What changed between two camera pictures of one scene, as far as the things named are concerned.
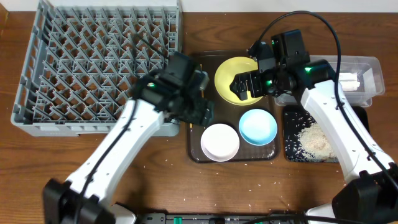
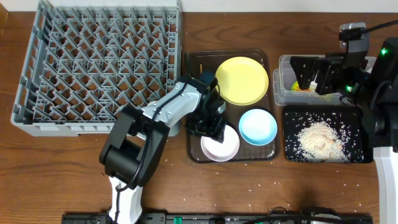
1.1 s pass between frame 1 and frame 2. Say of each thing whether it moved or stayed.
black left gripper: moved
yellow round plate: stayed
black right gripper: moved
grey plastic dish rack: stayed
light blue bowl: stayed
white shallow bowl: stayed
